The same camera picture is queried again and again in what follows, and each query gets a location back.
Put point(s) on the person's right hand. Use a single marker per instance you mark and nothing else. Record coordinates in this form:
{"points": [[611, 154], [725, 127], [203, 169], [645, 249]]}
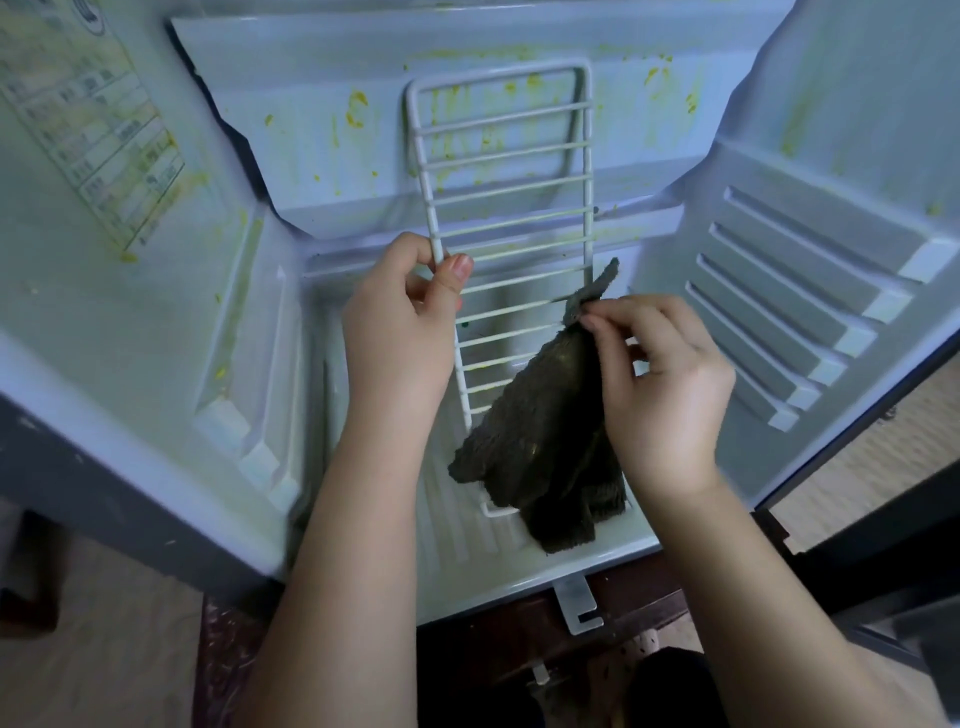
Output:
{"points": [[668, 398]]}

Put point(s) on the person's left hand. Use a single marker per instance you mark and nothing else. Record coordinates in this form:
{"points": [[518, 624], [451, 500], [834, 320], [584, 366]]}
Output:
{"points": [[398, 338]]}

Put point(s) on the dark grey cloth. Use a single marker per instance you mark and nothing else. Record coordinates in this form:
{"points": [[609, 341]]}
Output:
{"points": [[548, 435]]}

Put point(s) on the grey mini fridge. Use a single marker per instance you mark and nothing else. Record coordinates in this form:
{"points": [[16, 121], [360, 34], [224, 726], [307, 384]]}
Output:
{"points": [[150, 435]]}

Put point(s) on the fridge door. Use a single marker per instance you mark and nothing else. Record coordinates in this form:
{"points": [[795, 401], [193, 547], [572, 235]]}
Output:
{"points": [[885, 570]]}

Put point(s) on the person's left forearm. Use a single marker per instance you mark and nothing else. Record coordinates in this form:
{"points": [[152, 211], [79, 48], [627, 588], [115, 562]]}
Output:
{"points": [[338, 600]]}

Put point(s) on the person's right forearm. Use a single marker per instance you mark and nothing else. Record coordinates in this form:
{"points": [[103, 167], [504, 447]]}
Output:
{"points": [[765, 615]]}

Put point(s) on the person's dark trousers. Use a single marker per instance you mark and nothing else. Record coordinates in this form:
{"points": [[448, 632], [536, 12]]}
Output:
{"points": [[660, 693]]}

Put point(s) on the dark red wooden stand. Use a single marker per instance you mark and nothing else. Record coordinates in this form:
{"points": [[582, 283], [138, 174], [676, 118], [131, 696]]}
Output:
{"points": [[495, 660]]}

